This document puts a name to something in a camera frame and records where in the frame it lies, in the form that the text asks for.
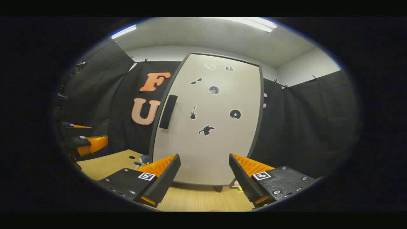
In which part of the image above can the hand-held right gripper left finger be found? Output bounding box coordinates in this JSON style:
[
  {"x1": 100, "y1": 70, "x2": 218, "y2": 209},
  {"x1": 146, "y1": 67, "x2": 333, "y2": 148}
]
[{"x1": 97, "y1": 154, "x2": 181, "y2": 208}]

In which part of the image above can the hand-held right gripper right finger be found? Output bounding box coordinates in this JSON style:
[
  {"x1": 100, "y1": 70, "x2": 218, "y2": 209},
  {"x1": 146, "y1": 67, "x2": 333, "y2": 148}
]
[{"x1": 229, "y1": 153, "x2": 318, "y2": 209}]

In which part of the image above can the grey cabinet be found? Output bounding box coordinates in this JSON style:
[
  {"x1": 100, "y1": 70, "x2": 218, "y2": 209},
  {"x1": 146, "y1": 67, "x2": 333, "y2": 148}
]
[{"x1": 149, "y1": 52, "x2": 265, "y2": 193}]

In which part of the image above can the white cabinet door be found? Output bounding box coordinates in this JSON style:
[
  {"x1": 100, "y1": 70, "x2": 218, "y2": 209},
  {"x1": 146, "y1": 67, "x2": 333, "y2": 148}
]
[{"x1": 149, "y1": 52, "x2": 264, "y2": 186}]

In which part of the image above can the black door handle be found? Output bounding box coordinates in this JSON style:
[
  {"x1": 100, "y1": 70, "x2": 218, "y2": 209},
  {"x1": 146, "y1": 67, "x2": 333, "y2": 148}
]
[{"x1": 159, "y1": 94, "x2": 178, "y2": 129}]

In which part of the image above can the penguin plush toy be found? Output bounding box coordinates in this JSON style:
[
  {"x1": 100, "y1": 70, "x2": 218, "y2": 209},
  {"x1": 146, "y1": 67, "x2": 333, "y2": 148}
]
[{"x1": 134, "y1": 154, "x2": 150, "y2": 169}]

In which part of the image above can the black backdrop cloth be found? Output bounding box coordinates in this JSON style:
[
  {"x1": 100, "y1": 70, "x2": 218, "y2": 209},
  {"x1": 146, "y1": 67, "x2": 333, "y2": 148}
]
[{"x1": 56, "y1": 41, "x2": 361, "y2": 178}]

